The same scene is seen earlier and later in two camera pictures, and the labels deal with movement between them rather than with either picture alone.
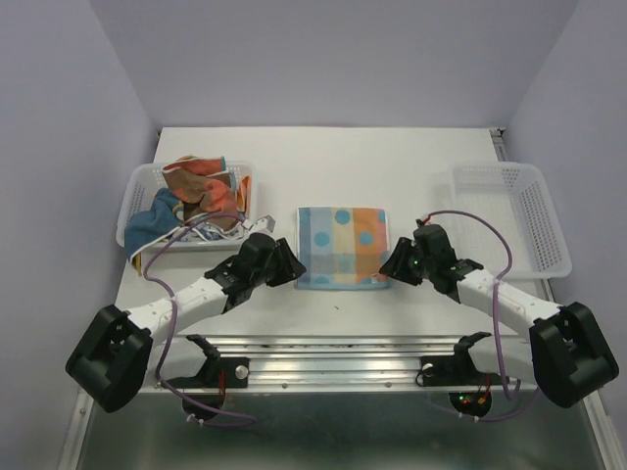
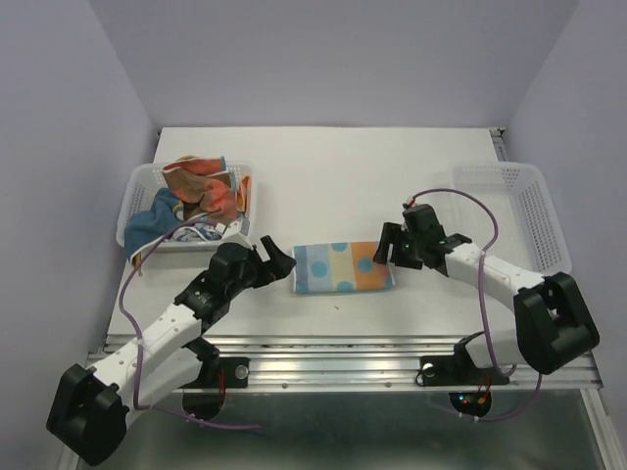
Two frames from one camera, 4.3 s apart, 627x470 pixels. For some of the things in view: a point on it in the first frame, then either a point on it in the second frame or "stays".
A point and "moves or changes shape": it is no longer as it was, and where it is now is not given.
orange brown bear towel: (204, 186) stays
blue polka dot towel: (342, 248) moves or changes shape
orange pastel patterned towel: (243, 195) stays
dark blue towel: (148, 226) stays
